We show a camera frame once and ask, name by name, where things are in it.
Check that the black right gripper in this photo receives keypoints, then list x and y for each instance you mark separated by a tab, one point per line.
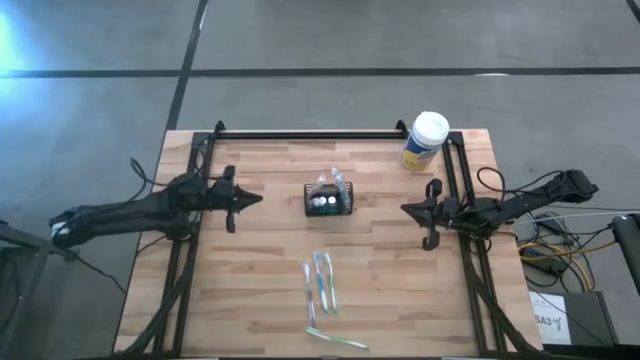
447	212

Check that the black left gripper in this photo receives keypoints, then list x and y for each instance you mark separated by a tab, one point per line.
220	196

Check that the white pink toothbrush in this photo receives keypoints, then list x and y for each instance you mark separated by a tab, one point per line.
319	181

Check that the green toothbrush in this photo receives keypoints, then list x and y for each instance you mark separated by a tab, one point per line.
337	339
332	280

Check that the purple toothbrush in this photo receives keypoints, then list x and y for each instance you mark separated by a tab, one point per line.
309	295

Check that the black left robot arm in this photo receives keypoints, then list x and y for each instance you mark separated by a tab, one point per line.
125	212

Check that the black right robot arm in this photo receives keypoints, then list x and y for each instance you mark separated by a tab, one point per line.
530	200

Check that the yellow blue wipes canister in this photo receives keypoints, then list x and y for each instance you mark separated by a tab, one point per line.
425	142

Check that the black power adapter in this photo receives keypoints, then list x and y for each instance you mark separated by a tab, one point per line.
545	262

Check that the white paper label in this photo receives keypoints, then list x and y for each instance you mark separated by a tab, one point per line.
550	310

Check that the dark grey computer case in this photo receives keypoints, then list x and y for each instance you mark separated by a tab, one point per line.
590	315

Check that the black cylindrical bar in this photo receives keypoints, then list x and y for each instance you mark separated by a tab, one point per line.
629	245

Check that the black metal stand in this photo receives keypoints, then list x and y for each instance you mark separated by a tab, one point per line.
35	245

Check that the black aluminium extrusion frame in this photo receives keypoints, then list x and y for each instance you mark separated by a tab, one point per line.
310	135

